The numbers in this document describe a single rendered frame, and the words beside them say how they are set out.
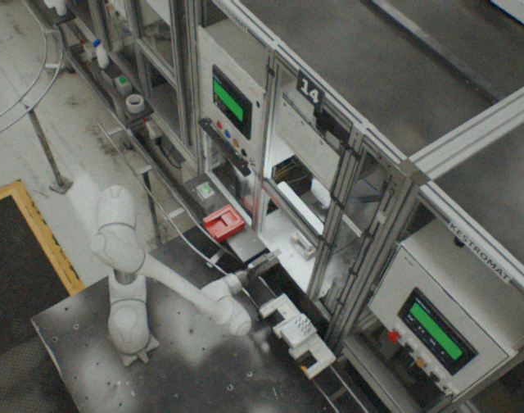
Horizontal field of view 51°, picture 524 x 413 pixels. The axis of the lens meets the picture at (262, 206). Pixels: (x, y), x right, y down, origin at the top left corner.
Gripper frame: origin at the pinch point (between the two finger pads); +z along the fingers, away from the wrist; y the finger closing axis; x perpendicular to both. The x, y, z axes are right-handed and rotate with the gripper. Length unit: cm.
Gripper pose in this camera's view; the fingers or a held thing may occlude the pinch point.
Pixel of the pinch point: (274, 257)
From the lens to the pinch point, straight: 247.8
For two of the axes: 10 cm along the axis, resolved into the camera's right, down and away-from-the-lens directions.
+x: -5.9, -6.9, 4.2
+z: 8.1, -4.6, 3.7
